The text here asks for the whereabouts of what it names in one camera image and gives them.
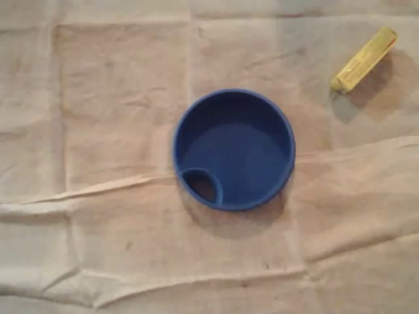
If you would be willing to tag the yellow rectangular block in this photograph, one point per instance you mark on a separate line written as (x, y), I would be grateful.
(363, 60)

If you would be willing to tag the blue round plastic bowl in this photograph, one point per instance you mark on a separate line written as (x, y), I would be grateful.
(242, 157)

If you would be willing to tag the white creased tablecloth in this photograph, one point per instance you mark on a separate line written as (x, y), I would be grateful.
(98, 131)

